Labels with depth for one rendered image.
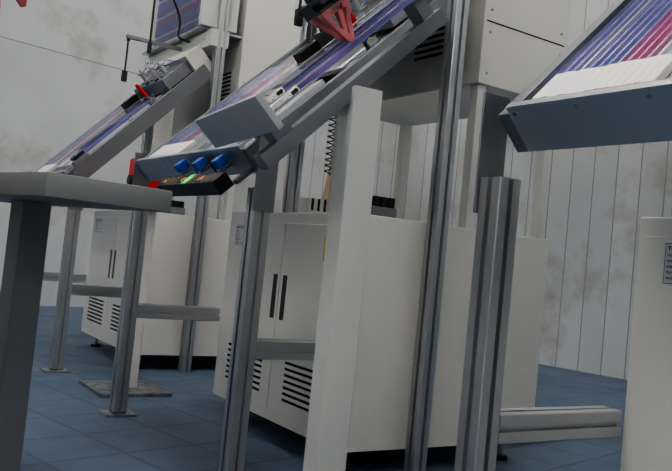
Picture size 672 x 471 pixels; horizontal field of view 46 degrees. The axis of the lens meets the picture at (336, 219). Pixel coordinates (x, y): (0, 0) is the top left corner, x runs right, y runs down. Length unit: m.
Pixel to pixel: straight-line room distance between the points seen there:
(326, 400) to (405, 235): 0.61
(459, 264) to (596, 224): 2.85
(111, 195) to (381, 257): 0.75
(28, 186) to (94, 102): 4.41
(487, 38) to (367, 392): 0.96
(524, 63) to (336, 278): 1.03
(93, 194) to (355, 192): 0.46
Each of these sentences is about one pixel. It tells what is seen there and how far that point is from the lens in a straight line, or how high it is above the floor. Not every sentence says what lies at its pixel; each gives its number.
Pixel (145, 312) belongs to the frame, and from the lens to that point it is 2.38.
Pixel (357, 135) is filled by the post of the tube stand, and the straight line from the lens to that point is 1.45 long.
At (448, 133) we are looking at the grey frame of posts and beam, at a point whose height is 0.84.
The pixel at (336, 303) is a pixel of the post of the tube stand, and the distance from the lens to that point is 1.43.
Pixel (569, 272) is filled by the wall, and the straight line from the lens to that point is 4.90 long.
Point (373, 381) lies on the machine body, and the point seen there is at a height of 0.23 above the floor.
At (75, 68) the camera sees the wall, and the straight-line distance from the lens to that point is 5.74.
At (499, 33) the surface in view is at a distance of 2.19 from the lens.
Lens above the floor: 0.51
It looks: 3 degrees up
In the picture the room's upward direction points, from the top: 6 degrees clockwise
